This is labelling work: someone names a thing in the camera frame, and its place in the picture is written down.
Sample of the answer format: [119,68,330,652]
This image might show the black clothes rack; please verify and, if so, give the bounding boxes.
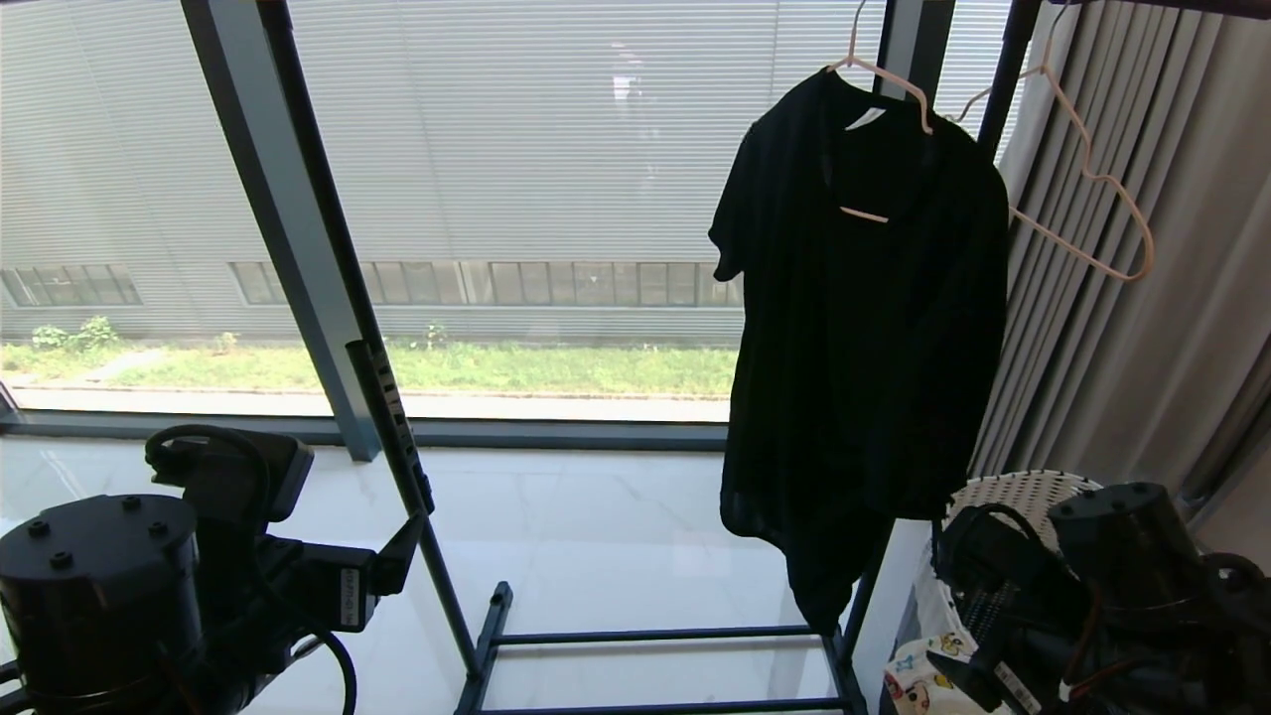
[256,0,1271,715]

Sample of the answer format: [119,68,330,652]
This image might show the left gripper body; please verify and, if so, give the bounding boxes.
[263,536,384,637]

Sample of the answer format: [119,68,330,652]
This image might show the beige curtain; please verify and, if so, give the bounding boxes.
[968,0,1271,498]

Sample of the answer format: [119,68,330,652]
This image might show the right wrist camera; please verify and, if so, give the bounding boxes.
[933,504,1083,637]

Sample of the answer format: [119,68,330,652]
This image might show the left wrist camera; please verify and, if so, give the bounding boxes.
[147,427,315,527]

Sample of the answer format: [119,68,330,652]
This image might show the black T-shirt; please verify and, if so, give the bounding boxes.
[708,68,1012,637]

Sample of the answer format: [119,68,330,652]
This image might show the white laundry basket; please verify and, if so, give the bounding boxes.
[914,470,1103,715]

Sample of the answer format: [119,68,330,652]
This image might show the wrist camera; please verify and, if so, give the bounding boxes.
[933,504,1083,637]
[147,427,315,527]

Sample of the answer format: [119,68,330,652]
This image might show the cream printed garment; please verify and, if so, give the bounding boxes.
[882,631,1014,715]

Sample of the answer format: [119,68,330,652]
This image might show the pink clothes hanger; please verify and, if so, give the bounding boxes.
[943,0,1158,284]
[827,0,936,225]

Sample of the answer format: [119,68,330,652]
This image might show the window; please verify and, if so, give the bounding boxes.
[0,0,1034,463]

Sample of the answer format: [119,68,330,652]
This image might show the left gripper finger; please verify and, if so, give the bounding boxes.
[369,511,430,599]

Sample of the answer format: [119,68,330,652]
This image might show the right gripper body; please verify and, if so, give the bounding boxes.
[968,641,1073,715]

